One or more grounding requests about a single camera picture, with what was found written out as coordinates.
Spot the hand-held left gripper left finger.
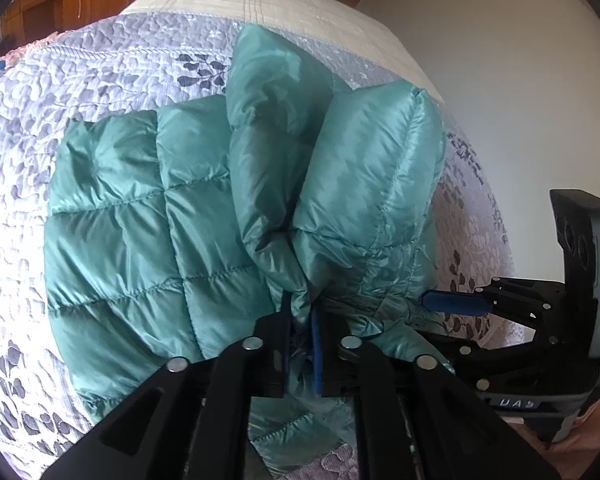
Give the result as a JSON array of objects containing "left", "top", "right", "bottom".
[{"left": 40, "top": 292, "right": 293, "bottom": 480}]

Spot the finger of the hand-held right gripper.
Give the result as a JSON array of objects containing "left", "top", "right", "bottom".
[
  {"left": 411, "top": 329, "right": 556, "bottom": 401},
  {"left": 420, "top": 277, "right": 571, "bottom": 333}
]

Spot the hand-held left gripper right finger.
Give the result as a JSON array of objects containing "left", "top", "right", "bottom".
[{"left": 307, "top": 309, "right": 563, "bottom": 480}]

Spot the teal quilted puffer jacket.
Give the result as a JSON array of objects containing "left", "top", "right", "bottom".
[{"left": 42, "top": 24, "right": 456, "bottom": 466}]

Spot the person's right forearm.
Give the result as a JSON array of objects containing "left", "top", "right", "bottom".
[{"left": 505, "top": 402, "right": 600, "bottom": 480}]

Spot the lavender quilted floral bedspread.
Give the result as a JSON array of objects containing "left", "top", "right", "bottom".
[{"left": 0, "top": 10, "right": 517, "bottom": 480}]

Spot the wooden desk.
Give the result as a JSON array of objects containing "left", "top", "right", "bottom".
[{"left": 0, "top": 0, "right": 151, "bottom": 43}]

